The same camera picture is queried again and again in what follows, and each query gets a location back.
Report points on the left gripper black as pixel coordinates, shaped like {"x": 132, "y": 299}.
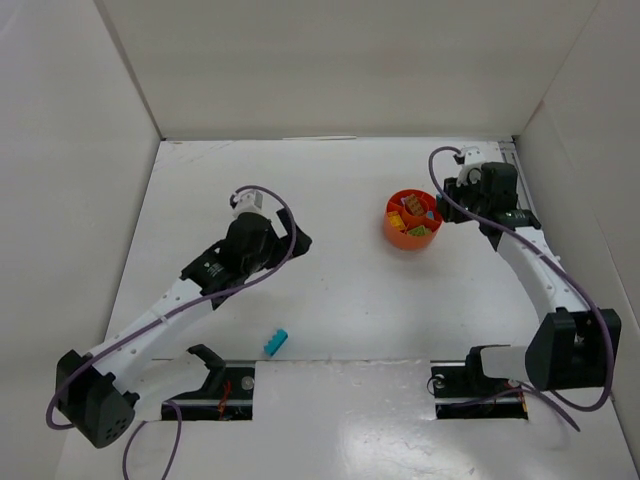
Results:
{"x": 288, "y": 236}

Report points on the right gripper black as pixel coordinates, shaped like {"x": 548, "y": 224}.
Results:
{"x": 451, "y": 201}

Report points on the teal long lego brick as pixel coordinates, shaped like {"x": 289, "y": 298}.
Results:
{"x": 275, "y": 343}

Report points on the lime green lego brick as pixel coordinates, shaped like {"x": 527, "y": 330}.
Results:
{"x": 419, "y": 231}

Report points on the brown lego brick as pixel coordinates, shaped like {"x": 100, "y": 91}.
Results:
{"x": 413, "y": 205}

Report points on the yellow orange long lego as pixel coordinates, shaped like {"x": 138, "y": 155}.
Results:
{"x": 396, "y": 221}

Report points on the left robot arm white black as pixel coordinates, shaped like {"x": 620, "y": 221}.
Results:
{"x": 98, "y": 393}

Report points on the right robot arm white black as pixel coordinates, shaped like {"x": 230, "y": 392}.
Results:
{"x": 576, "y": 343}

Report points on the orange round divided container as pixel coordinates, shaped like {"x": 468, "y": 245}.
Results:
{"x": 432, "y": 220}

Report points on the aluminium rail right side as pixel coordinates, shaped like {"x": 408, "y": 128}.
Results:
{"x": 510, "y": 155}

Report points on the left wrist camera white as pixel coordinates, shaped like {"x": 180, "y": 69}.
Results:
{"x": 246, "y": 201}

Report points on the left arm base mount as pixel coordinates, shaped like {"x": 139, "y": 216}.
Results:
{"x": 225, "y": 394}

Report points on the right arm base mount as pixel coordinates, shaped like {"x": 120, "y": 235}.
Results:
{"x": 463, "y": 392}

